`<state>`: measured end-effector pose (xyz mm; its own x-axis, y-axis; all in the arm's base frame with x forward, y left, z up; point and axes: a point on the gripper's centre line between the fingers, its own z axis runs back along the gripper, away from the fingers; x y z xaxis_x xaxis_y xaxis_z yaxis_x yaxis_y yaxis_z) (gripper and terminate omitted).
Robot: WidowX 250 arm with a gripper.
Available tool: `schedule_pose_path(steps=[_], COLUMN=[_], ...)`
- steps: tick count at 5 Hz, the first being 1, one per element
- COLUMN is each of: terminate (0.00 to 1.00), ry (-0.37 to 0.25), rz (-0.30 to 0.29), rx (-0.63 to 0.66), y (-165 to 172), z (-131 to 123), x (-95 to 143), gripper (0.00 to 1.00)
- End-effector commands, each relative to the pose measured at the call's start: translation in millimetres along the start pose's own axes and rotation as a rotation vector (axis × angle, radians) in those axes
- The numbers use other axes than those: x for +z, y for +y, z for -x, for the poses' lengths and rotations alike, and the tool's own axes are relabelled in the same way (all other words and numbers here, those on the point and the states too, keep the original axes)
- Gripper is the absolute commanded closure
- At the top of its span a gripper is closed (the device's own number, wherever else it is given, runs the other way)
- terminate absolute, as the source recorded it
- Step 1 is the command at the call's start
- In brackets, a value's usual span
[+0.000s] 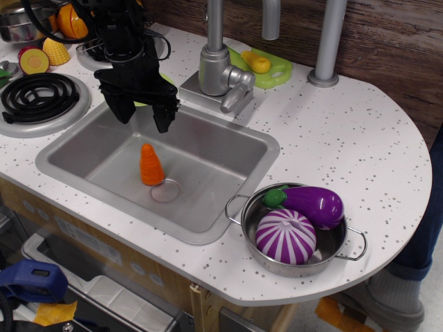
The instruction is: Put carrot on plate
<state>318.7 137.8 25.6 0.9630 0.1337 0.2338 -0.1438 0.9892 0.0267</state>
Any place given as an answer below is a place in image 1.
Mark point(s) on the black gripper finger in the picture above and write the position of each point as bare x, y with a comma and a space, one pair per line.
122, 107
164, 115

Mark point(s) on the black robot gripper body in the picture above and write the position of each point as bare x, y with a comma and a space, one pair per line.
135, 68

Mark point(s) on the orange toy carrot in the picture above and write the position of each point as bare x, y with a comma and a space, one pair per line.
150, 166

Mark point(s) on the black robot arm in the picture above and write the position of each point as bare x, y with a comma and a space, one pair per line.
110, 15

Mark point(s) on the silver toy faucet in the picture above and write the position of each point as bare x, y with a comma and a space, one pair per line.
218, 85

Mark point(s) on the yellow toy corn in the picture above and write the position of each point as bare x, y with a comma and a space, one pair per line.
57, 52

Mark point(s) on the stainless steel sink basin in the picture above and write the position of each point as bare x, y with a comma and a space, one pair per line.
178, 181

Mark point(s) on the black coil stove burner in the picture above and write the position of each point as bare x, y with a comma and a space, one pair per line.
41, 104

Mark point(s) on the orange toy pumpkin slice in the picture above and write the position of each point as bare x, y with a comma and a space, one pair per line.
67, 22

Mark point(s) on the red toy fruit half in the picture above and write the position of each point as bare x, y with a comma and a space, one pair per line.
33, 60

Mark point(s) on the green plastic cutting board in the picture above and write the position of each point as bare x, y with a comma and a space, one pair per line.
279, 73

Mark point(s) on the yellow toy squash piece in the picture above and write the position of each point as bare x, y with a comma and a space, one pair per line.
258, 63

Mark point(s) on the steel pot at back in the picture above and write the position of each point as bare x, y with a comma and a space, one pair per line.
16, 27

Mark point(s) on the purple white striped onion toy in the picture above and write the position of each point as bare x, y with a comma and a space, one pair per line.
286, 236

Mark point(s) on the grey support pole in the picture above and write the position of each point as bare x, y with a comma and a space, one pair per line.
324, 74

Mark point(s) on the purple toy eggplant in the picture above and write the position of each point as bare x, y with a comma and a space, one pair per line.
322, 207

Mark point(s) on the small steel pot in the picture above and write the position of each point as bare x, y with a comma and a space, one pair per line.
330, 243

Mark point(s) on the person's shoe and leg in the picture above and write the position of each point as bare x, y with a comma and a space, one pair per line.
391, 297

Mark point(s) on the blue clamp handle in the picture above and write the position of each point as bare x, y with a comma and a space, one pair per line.
34, 281

